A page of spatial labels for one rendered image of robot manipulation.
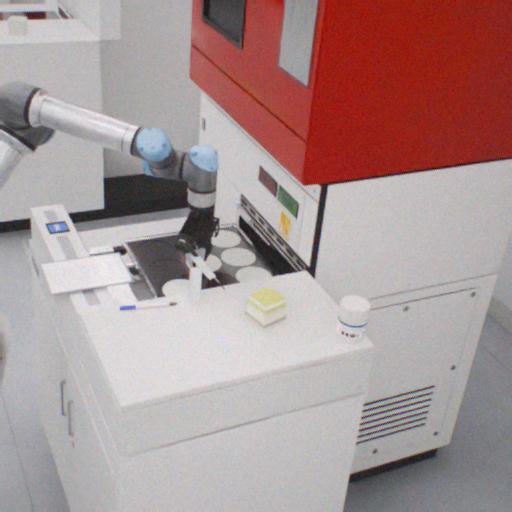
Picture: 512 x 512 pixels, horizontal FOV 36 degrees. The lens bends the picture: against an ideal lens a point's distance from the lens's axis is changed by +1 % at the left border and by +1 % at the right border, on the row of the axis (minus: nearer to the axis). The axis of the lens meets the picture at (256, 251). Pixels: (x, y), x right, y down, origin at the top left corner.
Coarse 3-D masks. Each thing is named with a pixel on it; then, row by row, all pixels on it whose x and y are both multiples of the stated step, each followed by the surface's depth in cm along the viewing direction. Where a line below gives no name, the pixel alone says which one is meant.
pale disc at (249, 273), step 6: (240, 270) 223; (246, 270) 223; (252, 270) 223; (258, 270) 224; (264, 270) 224; (240, 276) 220; (246, 276) 220; (252, 276) 221; (258, 276) 221; (264, 276) 221; (270, 276) 221
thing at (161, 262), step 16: (144, 240) 232; (160, 240) 233; (144, 256) 225; (160, 256) 226; (176, 256) 226; (256, 256) 230; (144, 272) 219; (160, 272) 218; (176, 272) 219; (224, 272) 221; (272, 272) 223; (160, 288) 212; (208, 288) 214
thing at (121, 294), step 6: (108, 288) 213; (114, 288) 213; (120, 288) 214; (126, 288) 214; (114, 294) 211; (120, 294) 211; (126, 294) 211; (132, 294) 212; (114, 300) 209; (120, 300) 209; (126, 300) 209; (132, 300) 209
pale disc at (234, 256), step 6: (228, 252) 231; (234, 252) 231; (240, 252) 231; (246, 252) 231; (222, 258) 227; (228, 258) 228; (234, 258) 228; (240, 258) 228; (246, 258) 228; (252, 258) 229; (234, 264) 225; (240, 264) 225; (246, 264) 226
